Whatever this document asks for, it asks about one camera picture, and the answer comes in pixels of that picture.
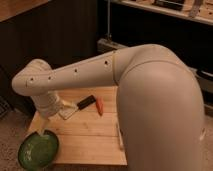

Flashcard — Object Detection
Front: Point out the green ceramic bowl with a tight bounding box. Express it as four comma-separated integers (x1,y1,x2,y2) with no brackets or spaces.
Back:
18,130,59,171

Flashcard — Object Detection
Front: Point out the white sponge block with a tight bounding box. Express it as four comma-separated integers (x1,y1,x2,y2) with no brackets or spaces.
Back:
59,108,77,120

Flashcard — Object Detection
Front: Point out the orange carrot toy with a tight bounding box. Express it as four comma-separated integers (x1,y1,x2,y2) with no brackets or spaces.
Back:
96,98,103,116

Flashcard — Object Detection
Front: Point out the wooden table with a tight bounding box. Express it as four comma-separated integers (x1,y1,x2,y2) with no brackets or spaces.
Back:
47,87,127,165

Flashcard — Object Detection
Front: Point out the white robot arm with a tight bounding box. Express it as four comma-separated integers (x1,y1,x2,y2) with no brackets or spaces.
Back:
12,44,205,171

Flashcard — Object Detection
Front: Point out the grey metal rail base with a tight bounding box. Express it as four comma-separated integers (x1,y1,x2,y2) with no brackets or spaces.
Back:
97,38,213,117

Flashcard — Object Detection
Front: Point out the wooden shelf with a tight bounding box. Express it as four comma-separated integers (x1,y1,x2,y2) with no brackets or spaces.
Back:
112,0,213,26

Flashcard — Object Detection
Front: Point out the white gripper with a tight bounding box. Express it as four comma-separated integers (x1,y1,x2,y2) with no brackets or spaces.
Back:
33,91,77,136

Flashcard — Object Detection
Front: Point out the white tube package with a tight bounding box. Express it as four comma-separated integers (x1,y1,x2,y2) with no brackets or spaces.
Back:
116,123,124,151

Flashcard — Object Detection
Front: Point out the metal pole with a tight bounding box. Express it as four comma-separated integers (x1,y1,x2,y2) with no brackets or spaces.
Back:
107,0,111,41

